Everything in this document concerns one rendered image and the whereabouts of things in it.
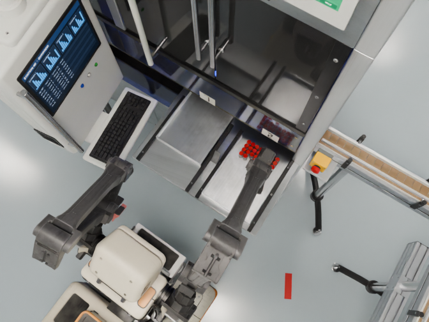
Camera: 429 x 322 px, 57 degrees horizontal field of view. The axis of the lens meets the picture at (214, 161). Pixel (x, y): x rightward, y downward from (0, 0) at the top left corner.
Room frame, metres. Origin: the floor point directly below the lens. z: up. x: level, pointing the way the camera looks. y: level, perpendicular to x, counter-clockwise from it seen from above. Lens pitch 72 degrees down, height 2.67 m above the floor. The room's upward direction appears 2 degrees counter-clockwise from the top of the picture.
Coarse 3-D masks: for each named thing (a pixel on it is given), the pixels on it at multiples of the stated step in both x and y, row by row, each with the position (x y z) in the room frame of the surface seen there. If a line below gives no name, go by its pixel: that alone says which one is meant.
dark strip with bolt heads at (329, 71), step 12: (336, 48) 0.60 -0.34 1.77; (348, 48) 0.58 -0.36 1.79; (336, 60) 0.59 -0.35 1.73; (324, 72) 0.60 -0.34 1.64; (336, 72) 0.58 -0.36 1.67; (324, 84) 0.59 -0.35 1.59; (312, 96) 0.60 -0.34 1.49; (324, 96) 0.58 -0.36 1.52; (312, 108) 0.59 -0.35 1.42; (300, 120) 0.60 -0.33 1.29
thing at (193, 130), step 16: (192, 96) 0.93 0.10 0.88; (176, 112) 0.84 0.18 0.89; (192, 112) 0.84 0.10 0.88; (208, 112) 0.84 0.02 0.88; (224, 112) 0.83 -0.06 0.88; (176, 128) 0.76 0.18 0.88; (192, 128) 0.75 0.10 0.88; (208, 128) 0.75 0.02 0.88; (224, 128) 0.75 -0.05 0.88; (176, 144) 0.67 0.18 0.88; (192, 144) 0.67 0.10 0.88; (208, 144) 0.67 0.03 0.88; (192, 160) 0.59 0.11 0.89
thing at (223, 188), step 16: (240, 144) 0.66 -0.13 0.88; (224, 160) 0.57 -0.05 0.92; (240, 160) 0.58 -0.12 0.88; (224, 176) 0.50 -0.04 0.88; (240, 176) 0.50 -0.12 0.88; (272, 176) 0.49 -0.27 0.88; (208, 192) 0.43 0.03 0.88; (224, 192) 0.43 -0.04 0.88; (224, 208) 0.35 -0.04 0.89; (256, 208) 0.35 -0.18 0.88
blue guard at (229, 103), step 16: (112, 32) 1.15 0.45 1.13; (128, 48) 1.10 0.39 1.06; (160, 64) 0.99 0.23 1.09; (176, 64) 0.94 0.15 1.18; (176, 80) 0.95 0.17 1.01; (192, 80) 0.89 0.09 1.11; (224, 96) 0.79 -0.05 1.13; (240, 112) 0.74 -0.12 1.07; (256, 112) 0.70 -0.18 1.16; (256, 128) 0.69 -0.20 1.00; (272, 128) 0.65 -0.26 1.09; (288, 128) 0.61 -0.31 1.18; (288, 144) 0.60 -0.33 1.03
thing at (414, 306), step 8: (424, 280) 0.00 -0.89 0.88; (424, 288) -0.03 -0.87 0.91; (416, 296) -0.06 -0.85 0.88; (424, 296) -0.06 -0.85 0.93; (416, 304) -0.09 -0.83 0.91; (424, 304) -0.09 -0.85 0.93; (408, 312) -0.12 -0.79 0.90; (416, 312) -0.12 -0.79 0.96; (424, 312) -0.12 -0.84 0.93; (408, 320) -0.15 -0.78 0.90; (416, 320) -0.15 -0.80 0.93; (424, 320) -0.15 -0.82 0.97
